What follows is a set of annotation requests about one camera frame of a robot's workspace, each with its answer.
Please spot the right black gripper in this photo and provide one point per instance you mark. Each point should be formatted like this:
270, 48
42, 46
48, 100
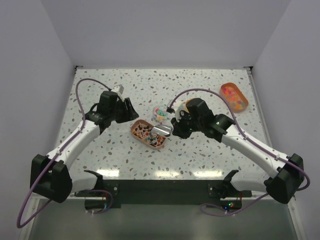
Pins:
178, 129

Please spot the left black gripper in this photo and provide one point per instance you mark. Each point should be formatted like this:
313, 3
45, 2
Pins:
130, 113

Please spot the pink tray of lollipops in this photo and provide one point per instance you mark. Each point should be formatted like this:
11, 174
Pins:
141, 131

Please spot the metal scoop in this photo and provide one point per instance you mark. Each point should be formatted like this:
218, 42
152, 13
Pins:
162, 130

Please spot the clear glass jar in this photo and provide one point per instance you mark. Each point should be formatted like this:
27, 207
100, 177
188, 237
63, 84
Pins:
160, 114

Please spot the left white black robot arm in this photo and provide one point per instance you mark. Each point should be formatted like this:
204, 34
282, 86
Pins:
50, 174

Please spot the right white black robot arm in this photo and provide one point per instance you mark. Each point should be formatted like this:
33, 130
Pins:
284, 174

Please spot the orange tray of gummy candies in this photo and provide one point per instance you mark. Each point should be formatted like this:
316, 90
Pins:
235, 98

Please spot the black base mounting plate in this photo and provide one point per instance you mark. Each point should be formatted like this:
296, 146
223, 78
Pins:
165, 192

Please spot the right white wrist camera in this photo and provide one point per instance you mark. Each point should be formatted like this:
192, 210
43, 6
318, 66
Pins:
180, 110

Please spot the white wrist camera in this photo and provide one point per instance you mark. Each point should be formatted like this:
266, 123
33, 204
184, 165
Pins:
180, 110
119, 89

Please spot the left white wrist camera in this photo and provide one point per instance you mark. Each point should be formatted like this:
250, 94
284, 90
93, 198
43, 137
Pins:
119, 89

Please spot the aluminium frame rail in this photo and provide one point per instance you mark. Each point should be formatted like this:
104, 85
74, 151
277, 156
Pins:
27, 216

